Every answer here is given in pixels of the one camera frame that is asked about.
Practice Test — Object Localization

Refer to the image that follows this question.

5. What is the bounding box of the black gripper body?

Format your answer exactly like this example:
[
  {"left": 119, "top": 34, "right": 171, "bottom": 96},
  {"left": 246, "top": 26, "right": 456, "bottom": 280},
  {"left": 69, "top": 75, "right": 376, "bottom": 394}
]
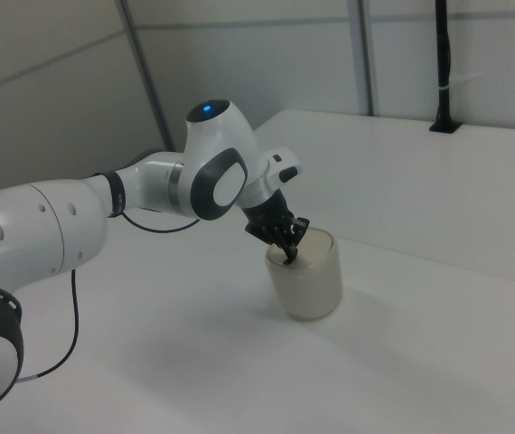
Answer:
[{"left": 242, "top": 189, "right": 295, "bottom": 235}]

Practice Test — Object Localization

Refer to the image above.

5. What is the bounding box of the small white lidded bin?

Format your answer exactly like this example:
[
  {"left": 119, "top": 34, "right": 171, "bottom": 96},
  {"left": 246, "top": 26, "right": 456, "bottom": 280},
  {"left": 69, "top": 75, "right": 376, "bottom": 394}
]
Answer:
[{"left": 263, "top": 227, "right": 345, "bottom": 324}]

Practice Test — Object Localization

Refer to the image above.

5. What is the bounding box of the black pole with base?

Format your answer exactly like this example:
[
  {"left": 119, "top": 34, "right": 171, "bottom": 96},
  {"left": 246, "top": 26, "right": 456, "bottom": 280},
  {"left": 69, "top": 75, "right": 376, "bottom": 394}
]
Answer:
[{"left": 428, "top": 0, "right": 463, "bottom": 135}]

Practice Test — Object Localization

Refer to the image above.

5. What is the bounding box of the grey upright partition post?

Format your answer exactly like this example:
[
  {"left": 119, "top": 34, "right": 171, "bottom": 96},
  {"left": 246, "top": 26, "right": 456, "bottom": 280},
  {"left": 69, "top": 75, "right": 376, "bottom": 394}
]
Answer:
[{"left": 357, "top": 0, "right": 380, "bottom": 117}]

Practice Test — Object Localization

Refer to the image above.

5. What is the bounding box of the grey slanted partition post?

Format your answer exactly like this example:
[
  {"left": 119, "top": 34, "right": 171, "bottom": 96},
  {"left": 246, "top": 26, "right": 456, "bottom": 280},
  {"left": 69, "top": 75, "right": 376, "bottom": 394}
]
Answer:
[{"left": 116, "top": 0, "right": 179, "bottom": 154}]

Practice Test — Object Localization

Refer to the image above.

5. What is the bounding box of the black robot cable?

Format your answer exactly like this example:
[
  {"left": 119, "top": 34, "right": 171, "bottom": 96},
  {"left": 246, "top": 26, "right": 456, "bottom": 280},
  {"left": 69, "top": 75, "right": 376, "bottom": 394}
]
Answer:
[{"left": 14, "top": 211, "right": 201, "bottom": 385}]

